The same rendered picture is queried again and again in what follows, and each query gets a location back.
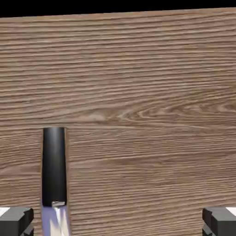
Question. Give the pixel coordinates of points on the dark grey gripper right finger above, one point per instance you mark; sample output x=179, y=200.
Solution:
x=221, y=224

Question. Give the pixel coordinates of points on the brown wooden cabinet door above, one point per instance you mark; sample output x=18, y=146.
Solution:
x=147, y=175

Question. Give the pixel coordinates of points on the brown wooden cabinet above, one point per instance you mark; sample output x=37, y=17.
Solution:
x=118, y=64

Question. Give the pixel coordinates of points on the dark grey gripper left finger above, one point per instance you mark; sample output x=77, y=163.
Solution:
x=12, y=223

